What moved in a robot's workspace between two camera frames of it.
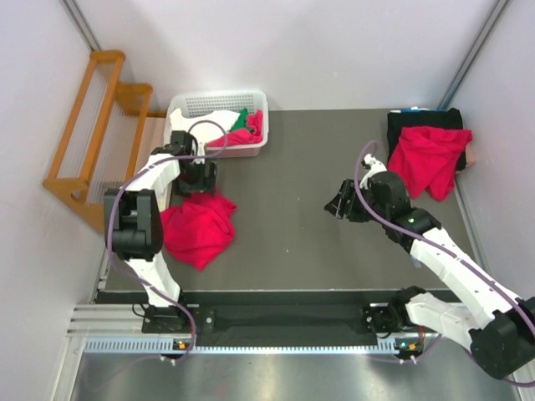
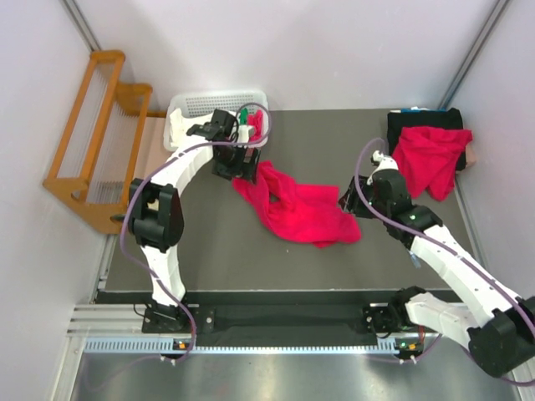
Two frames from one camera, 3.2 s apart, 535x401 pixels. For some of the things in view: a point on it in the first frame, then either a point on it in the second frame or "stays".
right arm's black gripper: [338, 205] stays
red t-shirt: [196, 230] → [305, 213]
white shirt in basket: [205, 127] stays
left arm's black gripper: [197, 184] → [238, 165]
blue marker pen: [417, 264] stays
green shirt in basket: [242, 123] stays
